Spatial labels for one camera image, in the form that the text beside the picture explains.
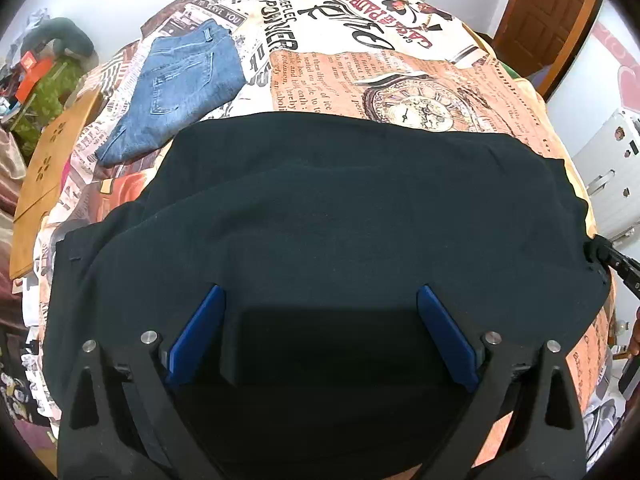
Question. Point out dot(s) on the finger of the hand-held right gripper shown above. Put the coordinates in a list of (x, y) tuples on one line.
[(622, 265)]

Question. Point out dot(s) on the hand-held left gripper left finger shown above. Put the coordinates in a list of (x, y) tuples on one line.
[(197, 330)]

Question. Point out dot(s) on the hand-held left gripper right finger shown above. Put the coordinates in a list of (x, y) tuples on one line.
[(445, 330)]

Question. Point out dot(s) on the black pants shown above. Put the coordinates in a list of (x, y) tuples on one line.
[(350, 210)]

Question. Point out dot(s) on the wooden board with flower cutouts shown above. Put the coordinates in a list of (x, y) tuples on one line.
[(45, 170)]

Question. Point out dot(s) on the blue jeans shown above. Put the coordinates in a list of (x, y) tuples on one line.
[(175, 90)]

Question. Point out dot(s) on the brown wooden door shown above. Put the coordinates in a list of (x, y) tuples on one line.
[(545, 15)]

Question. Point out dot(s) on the green cloth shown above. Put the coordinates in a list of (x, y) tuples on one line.
[(50, 90)]

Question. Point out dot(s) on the printed blanket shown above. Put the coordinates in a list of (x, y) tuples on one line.
[(325, 75)]

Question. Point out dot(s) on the orange box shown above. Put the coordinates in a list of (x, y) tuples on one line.
[(32, 72)]

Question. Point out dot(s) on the grey pillow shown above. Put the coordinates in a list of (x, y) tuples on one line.
[(60, 35)]

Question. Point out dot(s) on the pink wall sticker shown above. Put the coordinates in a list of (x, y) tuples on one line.
[(625, 75)]

